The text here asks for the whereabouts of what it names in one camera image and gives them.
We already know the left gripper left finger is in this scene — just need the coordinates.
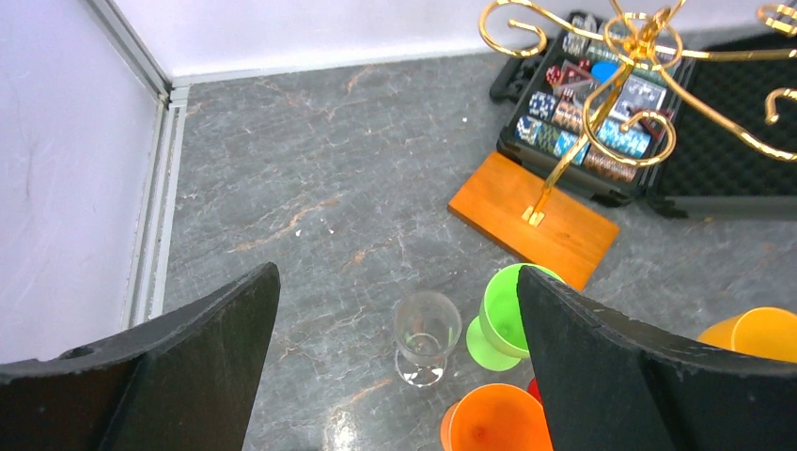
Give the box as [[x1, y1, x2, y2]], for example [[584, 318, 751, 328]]
[[1, 263, 281, 450]]

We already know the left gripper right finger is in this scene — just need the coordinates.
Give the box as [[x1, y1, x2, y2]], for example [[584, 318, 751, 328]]
[[517, 266, 796, 450]]

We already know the red wine glass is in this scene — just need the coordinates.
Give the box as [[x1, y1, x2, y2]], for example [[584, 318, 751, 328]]
[[527, 378, 542, 403]]

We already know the green wine glass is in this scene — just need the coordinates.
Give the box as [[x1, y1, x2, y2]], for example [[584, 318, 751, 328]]
[[466, 263, 563, 372]]

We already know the orange wine glass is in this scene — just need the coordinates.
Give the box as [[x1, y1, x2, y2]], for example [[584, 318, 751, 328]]
[[440, 383, 554, 451]]

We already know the yellow wine glass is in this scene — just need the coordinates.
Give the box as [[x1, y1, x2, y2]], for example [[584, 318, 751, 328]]
[[697, 306, 796, 363]]

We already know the clear wine glass back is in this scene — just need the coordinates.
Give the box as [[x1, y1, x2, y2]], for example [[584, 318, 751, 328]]
[[393, 290, 462, 388]]

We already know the black poker chip case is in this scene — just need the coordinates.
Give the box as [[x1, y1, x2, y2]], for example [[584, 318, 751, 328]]
[[491, 9, 796, 220]]

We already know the gold wire glass rack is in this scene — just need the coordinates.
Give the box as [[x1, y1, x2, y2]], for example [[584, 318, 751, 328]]
[[448, 4, 796, 288]]

